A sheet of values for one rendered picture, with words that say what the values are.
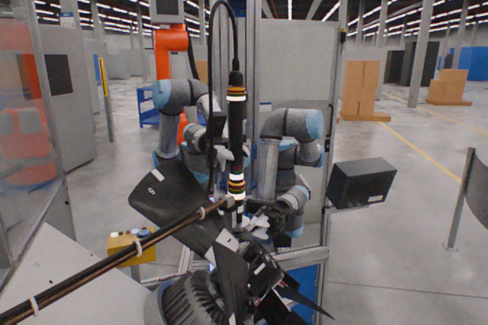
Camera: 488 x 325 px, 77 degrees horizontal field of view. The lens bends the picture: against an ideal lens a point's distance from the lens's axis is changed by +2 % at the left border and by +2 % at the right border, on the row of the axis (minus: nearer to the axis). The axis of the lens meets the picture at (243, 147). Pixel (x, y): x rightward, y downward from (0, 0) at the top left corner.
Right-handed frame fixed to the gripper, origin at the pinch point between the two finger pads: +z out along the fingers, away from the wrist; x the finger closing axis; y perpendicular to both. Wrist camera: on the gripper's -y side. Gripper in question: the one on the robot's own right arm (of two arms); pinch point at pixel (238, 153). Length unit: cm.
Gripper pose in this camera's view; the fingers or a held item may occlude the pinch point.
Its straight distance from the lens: 75.1
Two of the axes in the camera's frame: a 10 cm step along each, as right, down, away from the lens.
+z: 4.7, 2.5, -8.5
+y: 0.0, 9.6, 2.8
